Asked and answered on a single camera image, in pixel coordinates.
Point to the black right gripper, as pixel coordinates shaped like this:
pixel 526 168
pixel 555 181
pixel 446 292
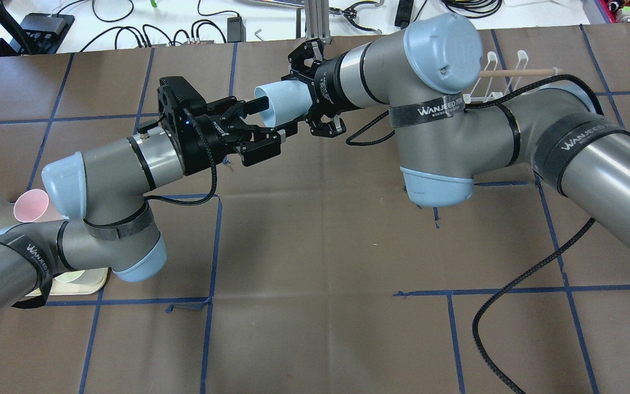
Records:
pixel 326 82

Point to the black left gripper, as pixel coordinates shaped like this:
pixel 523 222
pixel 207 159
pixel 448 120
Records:
pixel 199 143

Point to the light blue plastic cup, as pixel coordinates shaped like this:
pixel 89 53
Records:
pixel 288 100

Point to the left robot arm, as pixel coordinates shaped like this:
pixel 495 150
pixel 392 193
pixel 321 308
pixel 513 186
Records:
pixel 103 194

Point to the white plastic cup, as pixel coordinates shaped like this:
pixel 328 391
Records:
pixel 76 277

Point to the pink plastic cup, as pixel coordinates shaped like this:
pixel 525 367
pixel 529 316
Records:
pixel 32 206

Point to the aluminium frame post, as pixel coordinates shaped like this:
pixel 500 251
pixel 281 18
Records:
pixel 317 20

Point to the white wire cup rack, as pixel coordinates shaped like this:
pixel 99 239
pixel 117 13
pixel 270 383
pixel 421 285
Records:
pixel 482 91

